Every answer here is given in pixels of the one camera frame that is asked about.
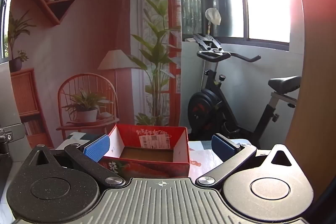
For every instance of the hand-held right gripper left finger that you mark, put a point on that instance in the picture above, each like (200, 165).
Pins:
(96, 148)

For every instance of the red wooden chair shelf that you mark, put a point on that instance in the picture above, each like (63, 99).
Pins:
(92, 43)

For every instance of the wooden panel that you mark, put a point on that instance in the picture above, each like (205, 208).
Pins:
(315, 108)

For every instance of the black exercise bike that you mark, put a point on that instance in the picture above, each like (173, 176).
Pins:
(210, 103)

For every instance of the black framed window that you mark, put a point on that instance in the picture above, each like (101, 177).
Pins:
(262, 3)
(4, 3)

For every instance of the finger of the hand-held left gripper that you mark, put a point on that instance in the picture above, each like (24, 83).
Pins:
(7, 137)

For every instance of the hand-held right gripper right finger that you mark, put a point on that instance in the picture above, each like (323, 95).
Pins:
(223, 147)

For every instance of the white bag on pole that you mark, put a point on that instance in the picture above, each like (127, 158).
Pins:
(213, 16)

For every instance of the red strawberry print cardboard box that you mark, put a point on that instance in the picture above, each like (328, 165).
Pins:
(147, 169)

